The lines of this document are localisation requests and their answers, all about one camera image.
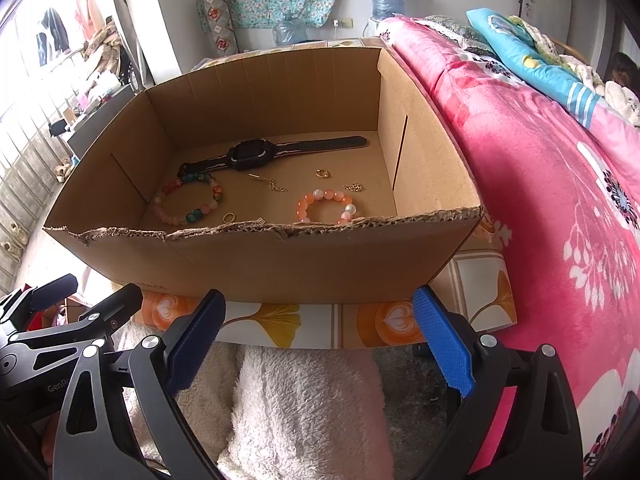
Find thin gold chain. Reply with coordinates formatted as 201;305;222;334
248;173;289;192

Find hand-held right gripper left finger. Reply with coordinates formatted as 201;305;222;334
50;289;227;480

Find pink floral blanket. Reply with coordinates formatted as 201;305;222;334
375;16;640;480

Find multicolour bead bracelet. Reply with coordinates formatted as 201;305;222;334
152;172;223;226

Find clear large plastic bottle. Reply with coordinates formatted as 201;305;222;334
272;12;308;47

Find brown cardboard box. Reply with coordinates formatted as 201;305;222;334
42;46;485;306

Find pink bead bracelet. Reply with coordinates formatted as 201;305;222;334
295;187;358;225

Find hanging dark jacket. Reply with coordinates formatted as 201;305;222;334
37;7;71;53

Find blue printed quilt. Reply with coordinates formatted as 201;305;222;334
466;7;616;126

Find white fluffy towel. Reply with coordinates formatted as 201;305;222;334
120;310;386;480

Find white water dispenser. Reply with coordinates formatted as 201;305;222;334
367;16;396;38

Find leaf and coffee print tablecloth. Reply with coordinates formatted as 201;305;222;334
117;35;518;351

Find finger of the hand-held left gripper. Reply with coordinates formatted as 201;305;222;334
0;282;144;377
0;274;79;331

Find grey floral pillow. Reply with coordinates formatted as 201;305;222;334
415;14;493;51

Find grey side table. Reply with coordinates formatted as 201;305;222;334
65;82;138;158

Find black smart watch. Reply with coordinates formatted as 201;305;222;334
177;135;368;177

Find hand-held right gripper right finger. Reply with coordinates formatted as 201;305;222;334
411;285;586;480

